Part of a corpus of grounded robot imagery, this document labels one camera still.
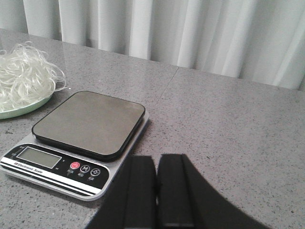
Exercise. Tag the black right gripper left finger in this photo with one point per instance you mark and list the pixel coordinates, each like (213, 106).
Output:
(131, 202)

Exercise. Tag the white translucent vermicelli bundle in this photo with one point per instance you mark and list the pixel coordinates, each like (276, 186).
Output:
(27, 77)

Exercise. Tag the white pleated curtain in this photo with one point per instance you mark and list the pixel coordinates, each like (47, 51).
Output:
(257, 40)

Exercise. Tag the silver digital kitchen scale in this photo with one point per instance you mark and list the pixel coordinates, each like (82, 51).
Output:
(78, 148)

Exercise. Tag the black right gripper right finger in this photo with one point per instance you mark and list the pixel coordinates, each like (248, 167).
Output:
(187, 201)

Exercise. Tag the light green plate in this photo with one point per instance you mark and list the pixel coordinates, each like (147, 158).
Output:
(28, 107)

